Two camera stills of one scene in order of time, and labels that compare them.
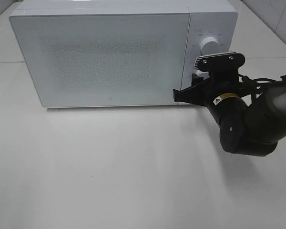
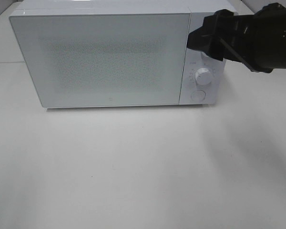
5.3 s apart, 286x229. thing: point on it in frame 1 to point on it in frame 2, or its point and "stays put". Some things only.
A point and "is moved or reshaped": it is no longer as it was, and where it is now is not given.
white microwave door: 107,59 stays put
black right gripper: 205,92 to 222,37
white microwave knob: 209,46 is moved or reshaped
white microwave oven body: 89,53 stays put
